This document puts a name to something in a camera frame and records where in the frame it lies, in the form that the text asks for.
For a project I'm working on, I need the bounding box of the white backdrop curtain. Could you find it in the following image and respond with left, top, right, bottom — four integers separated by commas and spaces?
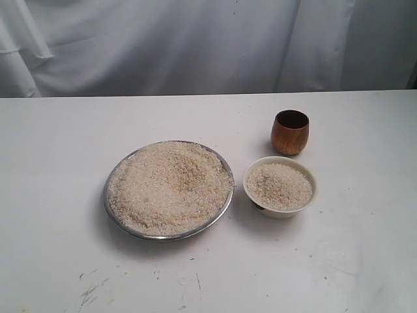
1, 1, 416, 98

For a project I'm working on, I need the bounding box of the steel plate of rice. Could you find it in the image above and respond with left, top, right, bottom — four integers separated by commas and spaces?
103, 140, 235, 241

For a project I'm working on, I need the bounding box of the brown wooden cup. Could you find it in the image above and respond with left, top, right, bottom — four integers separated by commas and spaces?
270, 110, 309, 156

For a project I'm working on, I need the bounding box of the white bowl of rice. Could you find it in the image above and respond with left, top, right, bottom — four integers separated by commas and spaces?
242, 156, 317, 218

